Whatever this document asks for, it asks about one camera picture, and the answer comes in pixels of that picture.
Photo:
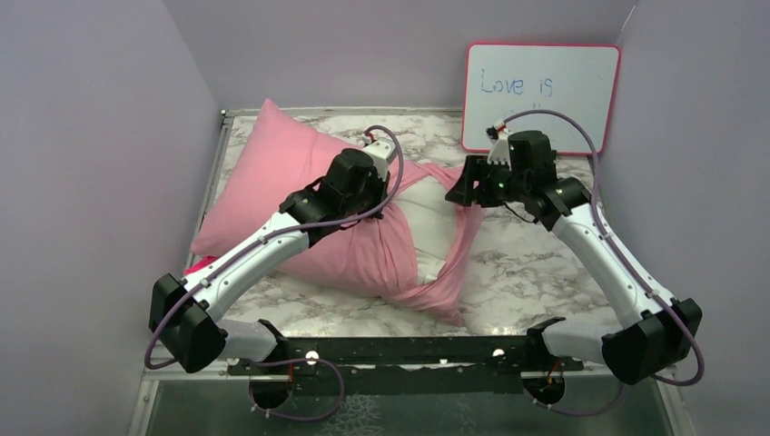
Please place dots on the pink-framed whiteboard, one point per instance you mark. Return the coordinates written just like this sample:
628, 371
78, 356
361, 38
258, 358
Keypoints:
564, 91

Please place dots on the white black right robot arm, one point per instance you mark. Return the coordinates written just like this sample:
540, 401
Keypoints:
655, 330

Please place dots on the pink marker pen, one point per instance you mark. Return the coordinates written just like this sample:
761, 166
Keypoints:
202, 263

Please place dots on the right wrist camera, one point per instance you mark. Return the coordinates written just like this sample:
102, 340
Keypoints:
500, 151

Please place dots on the white pillow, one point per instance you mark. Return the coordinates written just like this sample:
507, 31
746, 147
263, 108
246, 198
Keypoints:
433, 226

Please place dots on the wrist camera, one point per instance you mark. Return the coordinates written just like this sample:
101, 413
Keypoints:
500, 151
383, 153

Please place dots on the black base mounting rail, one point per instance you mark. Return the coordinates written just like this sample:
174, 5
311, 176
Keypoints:
401, 365

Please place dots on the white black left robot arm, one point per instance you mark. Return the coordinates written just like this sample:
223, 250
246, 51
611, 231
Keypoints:
184, 313

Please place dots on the aluminium table frame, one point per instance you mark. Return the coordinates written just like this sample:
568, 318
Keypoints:
261, 339

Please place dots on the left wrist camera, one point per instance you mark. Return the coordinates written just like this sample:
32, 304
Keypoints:
383, 153

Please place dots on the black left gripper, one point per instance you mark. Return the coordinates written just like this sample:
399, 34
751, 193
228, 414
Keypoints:
381, 187

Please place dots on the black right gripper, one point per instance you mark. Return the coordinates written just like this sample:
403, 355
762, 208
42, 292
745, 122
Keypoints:
476, 168

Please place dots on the pink pillowcase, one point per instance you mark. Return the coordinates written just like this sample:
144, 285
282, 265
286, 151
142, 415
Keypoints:
376, 258

